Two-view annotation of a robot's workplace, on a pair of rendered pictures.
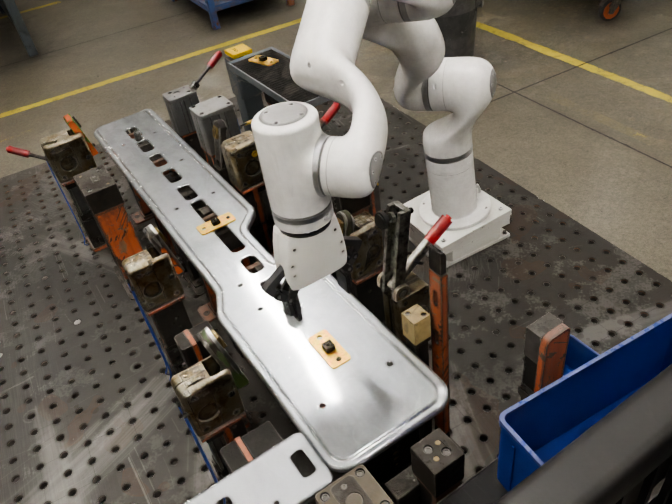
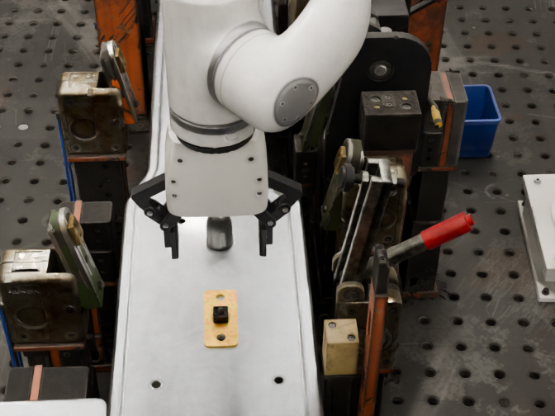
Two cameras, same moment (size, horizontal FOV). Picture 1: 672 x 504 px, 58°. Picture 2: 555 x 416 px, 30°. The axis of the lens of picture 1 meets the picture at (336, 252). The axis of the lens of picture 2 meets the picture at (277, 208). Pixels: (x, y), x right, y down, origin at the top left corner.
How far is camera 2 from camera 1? 0.34 m
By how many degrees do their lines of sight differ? 18
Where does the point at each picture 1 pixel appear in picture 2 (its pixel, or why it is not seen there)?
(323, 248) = (225, 177)
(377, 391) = (234, 405)
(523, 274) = not seen: outside the picture
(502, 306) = not seen: outside the picture
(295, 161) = (193, 43)
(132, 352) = (59, 200)
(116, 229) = (115, 26)
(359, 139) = (282, 50)
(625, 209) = not seen: outside the picture
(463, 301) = (532, 363)
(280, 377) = (135, 321)
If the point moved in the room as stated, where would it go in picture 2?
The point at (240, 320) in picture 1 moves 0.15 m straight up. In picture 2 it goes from (146, 223) to (137, 127)
